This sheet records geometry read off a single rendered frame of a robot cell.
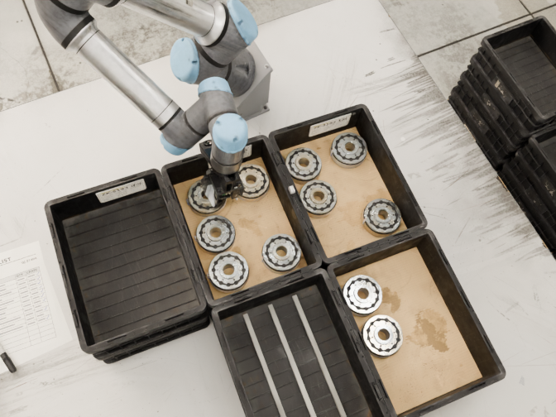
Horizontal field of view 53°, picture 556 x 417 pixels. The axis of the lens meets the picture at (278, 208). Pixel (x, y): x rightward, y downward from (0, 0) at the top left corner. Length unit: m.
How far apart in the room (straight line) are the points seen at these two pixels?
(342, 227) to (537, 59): 1.29
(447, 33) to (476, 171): 1.38
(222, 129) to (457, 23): 2.17
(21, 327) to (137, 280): 0.36
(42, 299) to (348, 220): 0.87
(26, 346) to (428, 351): 1.05
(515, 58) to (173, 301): 1.68
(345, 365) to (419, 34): 2.04
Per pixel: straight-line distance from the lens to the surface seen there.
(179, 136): 1.34
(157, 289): 1.47
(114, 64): 1.33
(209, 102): 1.27
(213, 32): 1.45
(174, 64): 1.58
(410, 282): 1.52
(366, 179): 1.60
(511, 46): 2.51
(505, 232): 1.82
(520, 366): 1.73
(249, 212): 1.52
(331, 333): 1.45
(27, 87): 2.89
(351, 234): 1.53
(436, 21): 3.17
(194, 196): 1.51
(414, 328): 1.50
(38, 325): 1.65
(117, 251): 1.51
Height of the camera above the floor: 2.24
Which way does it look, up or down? 67 degrees down
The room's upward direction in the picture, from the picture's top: 10 degrees clockwise
